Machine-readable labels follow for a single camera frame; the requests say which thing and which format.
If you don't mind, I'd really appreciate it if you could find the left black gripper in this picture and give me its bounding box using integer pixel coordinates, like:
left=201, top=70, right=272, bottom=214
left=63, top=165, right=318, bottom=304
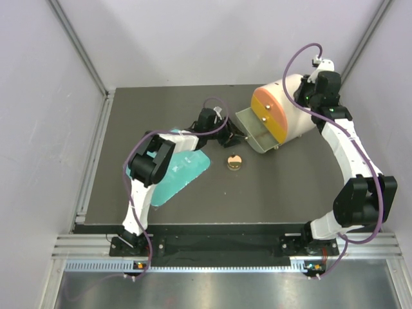
left=205, top=115, right=246, bottom=147

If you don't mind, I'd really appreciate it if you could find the grey bottom drawer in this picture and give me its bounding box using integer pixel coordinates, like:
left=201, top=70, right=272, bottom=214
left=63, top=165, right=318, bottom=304
left=236, top=108, right=280, bottom=154

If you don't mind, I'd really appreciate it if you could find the gold round compact jar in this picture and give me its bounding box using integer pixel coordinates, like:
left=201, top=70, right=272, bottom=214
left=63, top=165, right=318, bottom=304
left=227, top=154, right=243, bottom=171

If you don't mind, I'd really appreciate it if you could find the yellow drawer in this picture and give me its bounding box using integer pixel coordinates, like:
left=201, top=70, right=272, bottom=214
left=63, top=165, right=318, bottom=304
left=251, top=96, right=287, bottom=144

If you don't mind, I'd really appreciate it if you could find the white cylindrical drawer organizer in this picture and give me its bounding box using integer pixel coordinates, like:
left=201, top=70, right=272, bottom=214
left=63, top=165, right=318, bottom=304
left=260, top=74, right=315, bottom=144

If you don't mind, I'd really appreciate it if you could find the orange drawer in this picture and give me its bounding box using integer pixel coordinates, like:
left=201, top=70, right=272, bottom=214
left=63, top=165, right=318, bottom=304
left=250, top=87, right=287, bottom=135

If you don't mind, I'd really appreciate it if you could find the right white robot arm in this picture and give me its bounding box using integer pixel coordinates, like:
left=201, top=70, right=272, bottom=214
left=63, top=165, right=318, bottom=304
left=294, top=71, right=398, bottom=255

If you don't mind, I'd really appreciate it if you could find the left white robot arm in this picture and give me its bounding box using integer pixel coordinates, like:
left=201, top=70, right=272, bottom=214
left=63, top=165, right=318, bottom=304
left=119, top=108, right=246, bottom=256

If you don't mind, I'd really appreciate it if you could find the teal packaged sheet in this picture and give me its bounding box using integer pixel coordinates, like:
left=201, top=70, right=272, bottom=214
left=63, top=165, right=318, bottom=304
left=124, top=128, right=212, bottom=207

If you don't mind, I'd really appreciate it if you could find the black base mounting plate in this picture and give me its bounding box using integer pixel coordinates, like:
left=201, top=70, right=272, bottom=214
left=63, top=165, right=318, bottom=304
left=109, top=232, right=339, bottom=261

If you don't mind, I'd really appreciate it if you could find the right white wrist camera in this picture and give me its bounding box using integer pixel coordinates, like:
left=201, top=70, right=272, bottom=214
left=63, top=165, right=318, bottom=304
left=308, top=56, right=335, bottom=84

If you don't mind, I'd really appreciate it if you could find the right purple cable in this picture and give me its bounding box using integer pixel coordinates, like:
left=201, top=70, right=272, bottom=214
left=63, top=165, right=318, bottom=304
left=282, top=43, right=386, bottom=280

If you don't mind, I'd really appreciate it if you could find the purple cable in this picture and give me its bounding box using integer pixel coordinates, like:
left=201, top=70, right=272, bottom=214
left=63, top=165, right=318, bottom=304
left=123, top=97, right=230, bottom=279
left=282, top=43, right=386, bottom=280

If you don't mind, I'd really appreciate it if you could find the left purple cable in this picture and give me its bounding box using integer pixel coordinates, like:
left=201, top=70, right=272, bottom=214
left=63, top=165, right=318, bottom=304
left=123, top=97, right=230, bottom=279

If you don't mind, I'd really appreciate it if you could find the grey slotted cable duct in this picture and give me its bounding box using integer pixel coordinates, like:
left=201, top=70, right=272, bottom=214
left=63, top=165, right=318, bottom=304
left=64, top=259, right=322, bottom=274

